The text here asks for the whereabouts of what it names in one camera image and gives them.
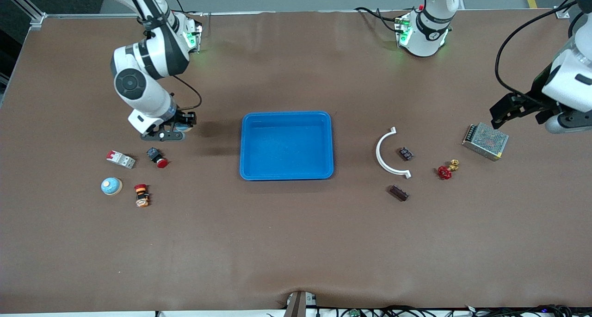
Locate white red circuit breaker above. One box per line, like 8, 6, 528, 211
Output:
106, 150, 136, 169

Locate brown bracket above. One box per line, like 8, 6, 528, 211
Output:
283, 291, 307, 317

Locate black right camera cable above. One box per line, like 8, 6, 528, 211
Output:
172, 75, 203, 112

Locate metal mesh power supply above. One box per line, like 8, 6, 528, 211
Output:
461, 122, 510, 162

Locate blue plastic tray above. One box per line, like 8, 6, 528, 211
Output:
239, 111, 334, 181

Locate black base cables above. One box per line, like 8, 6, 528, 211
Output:
354, 6, 403, 34

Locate red button blue base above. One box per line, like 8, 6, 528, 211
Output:
146, 147, 169, 169

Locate white curved plastic piece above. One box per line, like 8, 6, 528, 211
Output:
376, 126, 412, 179

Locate red brass valve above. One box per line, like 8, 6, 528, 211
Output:
437, 159, 460, 180

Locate aluminium frame post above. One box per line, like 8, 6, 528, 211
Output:
554, 0, 592, 19
0, 0, 47, 31

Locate red button orange ring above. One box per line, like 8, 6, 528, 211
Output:
134, 183, 151, 208

